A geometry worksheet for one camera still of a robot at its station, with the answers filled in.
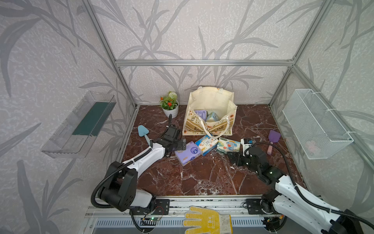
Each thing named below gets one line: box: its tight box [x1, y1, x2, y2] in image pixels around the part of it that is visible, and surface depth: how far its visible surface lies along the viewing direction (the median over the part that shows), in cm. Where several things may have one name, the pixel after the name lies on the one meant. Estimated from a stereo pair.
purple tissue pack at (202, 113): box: [194, 110, 207, 121], surface depth 98 cm
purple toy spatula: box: [266, 129, 281, 156], surface depth 103 cm
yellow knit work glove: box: [183, 205, 234, 234], surface depth 71 cm
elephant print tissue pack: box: [216, 137, 241, 154], surface depth 93 cm
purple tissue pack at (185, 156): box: [174, 140, 202, 167], surface depth 89 cm
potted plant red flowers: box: [159, 91, 180, 119], surface depth 104 cm
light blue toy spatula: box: [137, 124, 151, 147], surface depth 107 cm
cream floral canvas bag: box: [182, 86, 238, 139], surface depth 96 cm
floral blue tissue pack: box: [194, 135, 219, 156], surface depth 93 cm
